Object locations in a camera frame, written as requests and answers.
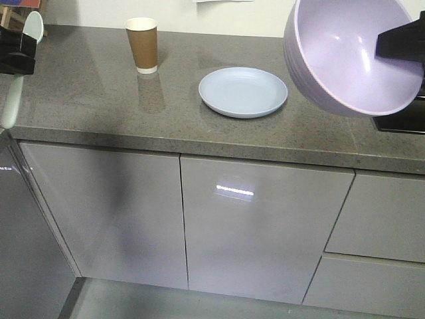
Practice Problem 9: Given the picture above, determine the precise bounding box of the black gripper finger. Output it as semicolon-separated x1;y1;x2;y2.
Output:
375;18;424;62
1;27;37;57
1;54;35;74

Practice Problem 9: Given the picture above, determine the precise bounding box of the light green plastic spoon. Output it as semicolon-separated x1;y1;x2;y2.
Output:
1;11;44;130

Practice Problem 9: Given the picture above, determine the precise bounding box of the purple plastic bowl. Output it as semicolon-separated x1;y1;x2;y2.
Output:
284;1;424;117

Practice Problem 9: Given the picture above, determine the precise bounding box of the brown paper cup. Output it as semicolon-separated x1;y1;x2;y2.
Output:
125;17;158;74

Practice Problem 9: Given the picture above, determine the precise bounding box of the light blue plate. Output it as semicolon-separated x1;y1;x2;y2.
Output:
199;67;288;119

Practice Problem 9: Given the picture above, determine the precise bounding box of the wooden stand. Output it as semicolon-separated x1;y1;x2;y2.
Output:
1;0;47;41

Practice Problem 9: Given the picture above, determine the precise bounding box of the black induction cooktop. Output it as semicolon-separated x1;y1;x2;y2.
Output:
373;82;424;135

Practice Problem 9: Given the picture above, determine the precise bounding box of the grey upper drawer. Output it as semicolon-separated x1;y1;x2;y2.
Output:
325;171;424;263

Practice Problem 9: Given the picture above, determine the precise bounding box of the grey drawer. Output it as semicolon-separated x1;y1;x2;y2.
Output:
325;171;424;263
303;253;424;318

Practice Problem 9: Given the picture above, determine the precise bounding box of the grey cabinet door left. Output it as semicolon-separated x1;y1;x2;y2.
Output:
21;143;187;289

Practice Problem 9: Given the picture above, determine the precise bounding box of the grey cabinet door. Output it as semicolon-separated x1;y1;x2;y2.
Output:
181;156;355;304
21;143;187;289

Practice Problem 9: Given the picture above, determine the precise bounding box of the grey cabinet door corner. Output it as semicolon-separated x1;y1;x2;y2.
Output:
1;130;76;318

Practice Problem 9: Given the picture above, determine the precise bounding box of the grey cabinet door middle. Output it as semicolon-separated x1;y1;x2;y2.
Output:
181;156;355;304

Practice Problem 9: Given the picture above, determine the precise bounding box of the grey lower drawer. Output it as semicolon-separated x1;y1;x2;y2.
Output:
303;253;424;318

